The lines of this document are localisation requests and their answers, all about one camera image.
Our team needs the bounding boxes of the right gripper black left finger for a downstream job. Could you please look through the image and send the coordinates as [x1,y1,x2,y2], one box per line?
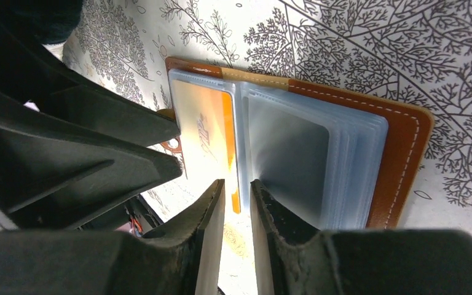
[0,179,225,294]

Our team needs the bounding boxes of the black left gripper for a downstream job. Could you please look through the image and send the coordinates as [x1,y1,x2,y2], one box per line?
[0,1,180,147]

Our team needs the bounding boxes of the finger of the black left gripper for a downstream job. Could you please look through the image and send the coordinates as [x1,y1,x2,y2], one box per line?
[0,124,181,230]

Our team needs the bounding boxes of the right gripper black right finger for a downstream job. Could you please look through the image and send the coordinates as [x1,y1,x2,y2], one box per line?
[250,180,472,294]

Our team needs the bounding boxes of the brown leather card holder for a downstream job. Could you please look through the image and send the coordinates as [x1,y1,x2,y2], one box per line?
[165,57,434,229]

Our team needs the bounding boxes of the dark grey card in holder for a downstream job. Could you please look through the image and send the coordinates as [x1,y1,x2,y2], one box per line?
[248,98,329,227]

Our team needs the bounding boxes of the black white checkered blanket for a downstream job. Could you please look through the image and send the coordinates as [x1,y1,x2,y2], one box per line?
[36,0,84,45]

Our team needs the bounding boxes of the floral patterned table mat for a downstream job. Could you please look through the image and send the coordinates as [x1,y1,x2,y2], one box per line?
[42,0,472,295]

